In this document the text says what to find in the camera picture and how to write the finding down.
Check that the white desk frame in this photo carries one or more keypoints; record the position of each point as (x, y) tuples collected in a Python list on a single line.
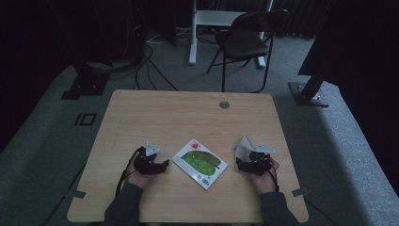
[(193, 47)]

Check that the white book with green leaf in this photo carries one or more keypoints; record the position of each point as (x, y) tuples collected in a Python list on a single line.
[(200, 160)]

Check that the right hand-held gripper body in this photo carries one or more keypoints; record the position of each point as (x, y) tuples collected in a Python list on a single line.
[(260, 163)]

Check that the person's left hand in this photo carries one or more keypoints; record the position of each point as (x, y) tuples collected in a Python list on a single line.
[(138, 180)]

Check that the white cloth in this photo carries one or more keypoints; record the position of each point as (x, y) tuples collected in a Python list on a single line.
[(243, 147)]

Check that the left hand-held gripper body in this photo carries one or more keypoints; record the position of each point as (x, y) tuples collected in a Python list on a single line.
[(144, 164)]

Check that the black folding chair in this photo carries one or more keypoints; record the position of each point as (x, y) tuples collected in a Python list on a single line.
[(244, 44)]

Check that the dark curtain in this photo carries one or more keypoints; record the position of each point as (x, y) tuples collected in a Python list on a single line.
[(298, 19)]

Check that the black stand with square base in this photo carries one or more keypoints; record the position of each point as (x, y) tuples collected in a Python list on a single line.
[(87, 84)]

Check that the black slanted stand with base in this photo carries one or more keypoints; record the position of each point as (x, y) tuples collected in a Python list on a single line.
[(309, 94)]

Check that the grey tape piece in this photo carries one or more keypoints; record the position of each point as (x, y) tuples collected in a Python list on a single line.
[(300, 192), (79, 194)]

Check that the black floor tape marking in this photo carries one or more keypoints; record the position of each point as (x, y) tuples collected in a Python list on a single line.
[(85, 119)]

